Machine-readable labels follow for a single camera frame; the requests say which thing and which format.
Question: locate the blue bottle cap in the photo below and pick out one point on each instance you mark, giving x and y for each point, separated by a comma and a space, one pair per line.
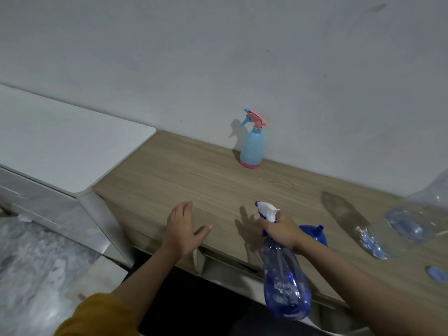
437, 274

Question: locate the yellow sleeve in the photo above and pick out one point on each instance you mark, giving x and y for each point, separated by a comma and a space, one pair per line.
99, 316

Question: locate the large clear plastic container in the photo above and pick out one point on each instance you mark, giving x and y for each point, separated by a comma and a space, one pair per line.
432, 194

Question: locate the blue funnel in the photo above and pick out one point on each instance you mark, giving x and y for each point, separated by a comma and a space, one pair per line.
315, 233

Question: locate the white cabinet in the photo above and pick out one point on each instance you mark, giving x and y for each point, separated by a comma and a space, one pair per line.
59, 146

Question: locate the person's right hand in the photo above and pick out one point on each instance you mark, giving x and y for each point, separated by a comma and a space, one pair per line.
284, 233

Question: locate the person's left hand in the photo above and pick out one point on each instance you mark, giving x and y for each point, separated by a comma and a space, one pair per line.
180, 234

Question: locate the person's right fingers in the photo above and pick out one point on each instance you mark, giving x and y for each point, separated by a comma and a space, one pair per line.
266, 224

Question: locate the person's right forearm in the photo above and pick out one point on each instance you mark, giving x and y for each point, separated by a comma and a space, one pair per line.
364, 293

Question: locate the light blue pink spray bottle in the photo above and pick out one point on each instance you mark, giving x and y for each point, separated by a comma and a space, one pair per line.
252, 146

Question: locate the clear blue spray bottle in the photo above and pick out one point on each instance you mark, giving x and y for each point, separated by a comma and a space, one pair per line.
287, 286

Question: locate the person's left forearm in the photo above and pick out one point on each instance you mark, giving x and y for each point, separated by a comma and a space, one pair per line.
147, 279

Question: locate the clear plastic bottle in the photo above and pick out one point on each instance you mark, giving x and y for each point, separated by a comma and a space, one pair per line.
395, 234

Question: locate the person's left thumb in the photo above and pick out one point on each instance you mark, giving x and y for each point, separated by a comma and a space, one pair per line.
203, 232

